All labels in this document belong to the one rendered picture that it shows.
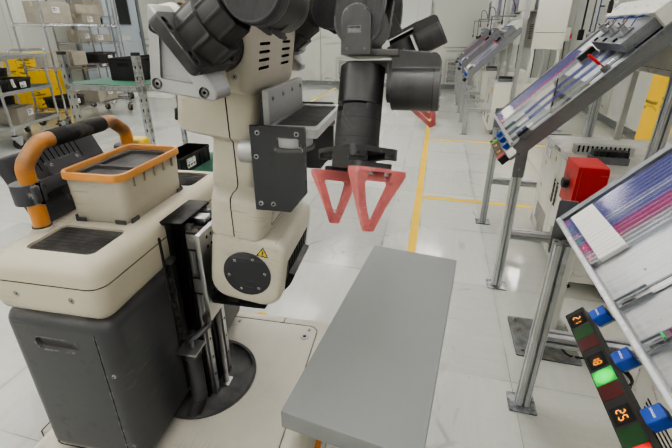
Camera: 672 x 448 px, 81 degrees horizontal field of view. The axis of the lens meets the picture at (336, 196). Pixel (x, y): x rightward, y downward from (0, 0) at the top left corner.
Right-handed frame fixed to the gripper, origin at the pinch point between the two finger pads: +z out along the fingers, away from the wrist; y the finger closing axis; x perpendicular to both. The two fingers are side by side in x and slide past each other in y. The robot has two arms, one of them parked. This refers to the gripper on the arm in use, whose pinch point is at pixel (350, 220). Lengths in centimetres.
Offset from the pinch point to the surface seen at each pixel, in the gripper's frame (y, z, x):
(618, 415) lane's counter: -9, 27, -44
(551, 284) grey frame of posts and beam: 33, 18, -84
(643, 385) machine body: 21, 45, -111
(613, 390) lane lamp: -7, 25, -47
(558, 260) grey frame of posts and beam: 30, 10, -82
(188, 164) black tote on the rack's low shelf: 224, -14, 6
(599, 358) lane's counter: -2, 22, -51
